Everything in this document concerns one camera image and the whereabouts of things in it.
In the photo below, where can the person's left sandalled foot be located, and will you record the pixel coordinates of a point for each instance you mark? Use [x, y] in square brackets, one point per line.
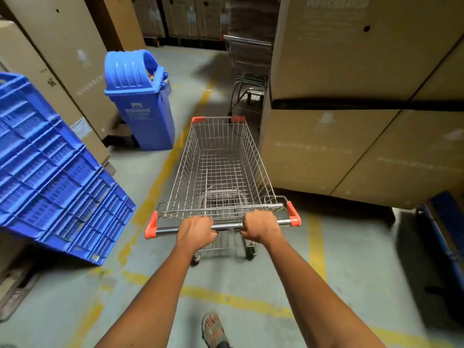
[214, 331]

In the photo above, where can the large plain cardboard box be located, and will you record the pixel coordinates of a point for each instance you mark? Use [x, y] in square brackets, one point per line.
[344, 50]
[326, 152]

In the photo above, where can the person's right hand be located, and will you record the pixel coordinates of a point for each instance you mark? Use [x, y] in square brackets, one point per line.
[261, 226]

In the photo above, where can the blue plastic trash bin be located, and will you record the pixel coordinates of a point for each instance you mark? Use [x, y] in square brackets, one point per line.
[145, 119]

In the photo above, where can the brown plain cardboard box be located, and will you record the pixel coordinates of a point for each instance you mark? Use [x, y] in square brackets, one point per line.
[125, 21]

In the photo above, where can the stack of blue plastic crates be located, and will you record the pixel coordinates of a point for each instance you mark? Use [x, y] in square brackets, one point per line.
[54, 177]

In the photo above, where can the person's right forearm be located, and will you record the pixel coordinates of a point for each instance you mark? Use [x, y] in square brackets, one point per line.
[311, 297]

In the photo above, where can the person's left hand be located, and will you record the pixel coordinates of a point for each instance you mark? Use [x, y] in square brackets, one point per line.
[195, 233]

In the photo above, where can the wooden pallet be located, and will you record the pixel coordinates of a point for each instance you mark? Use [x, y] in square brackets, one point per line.
[18, 289]
[119, 134]

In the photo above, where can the pale tall cardboard box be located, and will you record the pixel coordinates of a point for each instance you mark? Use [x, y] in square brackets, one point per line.
[65, 43]

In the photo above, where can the person's left forearm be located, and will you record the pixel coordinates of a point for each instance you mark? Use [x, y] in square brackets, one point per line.
[156, 304]

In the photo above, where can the crumpled wrapper trash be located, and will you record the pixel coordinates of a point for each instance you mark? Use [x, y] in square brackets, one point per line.
[151, 74]

